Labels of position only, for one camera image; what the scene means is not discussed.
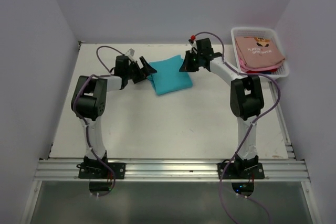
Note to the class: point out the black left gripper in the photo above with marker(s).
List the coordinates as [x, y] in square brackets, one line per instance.
[146, 69]

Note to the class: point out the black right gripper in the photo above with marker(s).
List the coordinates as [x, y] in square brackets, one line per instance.
[186, 66]

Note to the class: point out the turquoise t shirt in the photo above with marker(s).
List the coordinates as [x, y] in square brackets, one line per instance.
[168, 78]

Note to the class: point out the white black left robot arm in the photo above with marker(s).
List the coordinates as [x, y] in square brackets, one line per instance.
[89, 102]

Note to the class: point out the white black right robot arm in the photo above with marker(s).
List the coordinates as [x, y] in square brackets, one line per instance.
[246, 103]

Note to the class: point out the light pink folded t shirt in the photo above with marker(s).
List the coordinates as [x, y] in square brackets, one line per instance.
[244, 67]

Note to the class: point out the white plastic basket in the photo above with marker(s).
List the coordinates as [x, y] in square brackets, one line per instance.
[265, 33]

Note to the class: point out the red folded t shirt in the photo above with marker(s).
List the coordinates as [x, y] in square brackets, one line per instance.
[268, 71]

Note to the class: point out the pink printed folded t shirt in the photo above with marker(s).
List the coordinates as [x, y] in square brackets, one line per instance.
[258, 52]

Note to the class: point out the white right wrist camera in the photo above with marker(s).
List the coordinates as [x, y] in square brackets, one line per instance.
[192, 41]

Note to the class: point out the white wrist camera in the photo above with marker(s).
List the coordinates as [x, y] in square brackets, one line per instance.
[192, 41]
[130, 52]

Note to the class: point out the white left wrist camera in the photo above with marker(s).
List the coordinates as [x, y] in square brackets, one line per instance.
[130, 52]

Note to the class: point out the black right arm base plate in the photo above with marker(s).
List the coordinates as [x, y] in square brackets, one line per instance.
[233, 173]

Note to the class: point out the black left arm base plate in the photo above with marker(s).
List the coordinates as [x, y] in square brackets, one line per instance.
[118, 170]

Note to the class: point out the aluminium mounting rail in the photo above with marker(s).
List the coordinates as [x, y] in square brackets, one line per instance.
[172, 170]

